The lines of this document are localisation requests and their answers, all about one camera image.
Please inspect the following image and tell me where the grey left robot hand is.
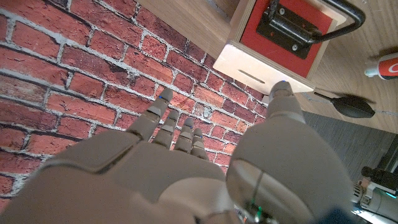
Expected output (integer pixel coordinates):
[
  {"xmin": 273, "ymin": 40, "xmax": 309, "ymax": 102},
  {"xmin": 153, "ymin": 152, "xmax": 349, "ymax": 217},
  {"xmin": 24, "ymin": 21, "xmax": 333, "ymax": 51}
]
[{"xmin": 351, "ymin": 180, "xmax": 398, "ymax": 224}]

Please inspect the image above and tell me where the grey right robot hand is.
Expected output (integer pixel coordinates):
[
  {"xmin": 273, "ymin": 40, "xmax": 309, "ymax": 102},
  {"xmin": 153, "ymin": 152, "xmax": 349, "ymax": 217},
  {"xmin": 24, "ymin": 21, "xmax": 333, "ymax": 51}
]
[{"xmin": 0, "ymin": 80, "xmax": 358, "ymax": 224}]

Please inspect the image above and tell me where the wooden box with slot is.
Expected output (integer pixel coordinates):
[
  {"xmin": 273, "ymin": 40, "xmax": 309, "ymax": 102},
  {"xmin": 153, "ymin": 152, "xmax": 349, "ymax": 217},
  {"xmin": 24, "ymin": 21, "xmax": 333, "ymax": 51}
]
[{"xmin": 213, "ymin": 0, "xmax": 348, "ymax": 96}]

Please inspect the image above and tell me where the wooden drawer with red front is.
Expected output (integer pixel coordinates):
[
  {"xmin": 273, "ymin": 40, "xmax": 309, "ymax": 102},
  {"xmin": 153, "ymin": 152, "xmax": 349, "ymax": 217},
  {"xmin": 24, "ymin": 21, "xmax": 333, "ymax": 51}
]
[{"xmin": 239, "ymin": 0, "xmax": 366, "ymax": 79}]

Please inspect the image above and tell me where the green red toothpaste tube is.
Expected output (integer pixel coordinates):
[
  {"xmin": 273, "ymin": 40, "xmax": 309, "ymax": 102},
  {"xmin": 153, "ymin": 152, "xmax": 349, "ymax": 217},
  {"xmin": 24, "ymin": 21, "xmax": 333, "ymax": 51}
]
[{"xmin": 364, "ymin": 52, "xmax": 398, "ymax": 81}]

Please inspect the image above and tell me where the printed brick wall backdrop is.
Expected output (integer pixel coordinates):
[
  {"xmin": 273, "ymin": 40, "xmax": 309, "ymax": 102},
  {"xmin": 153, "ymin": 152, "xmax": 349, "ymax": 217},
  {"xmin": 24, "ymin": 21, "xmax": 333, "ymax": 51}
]
[{"xmin": 0, "ymin": 0, "xmax": 268, "ymax": 212}]

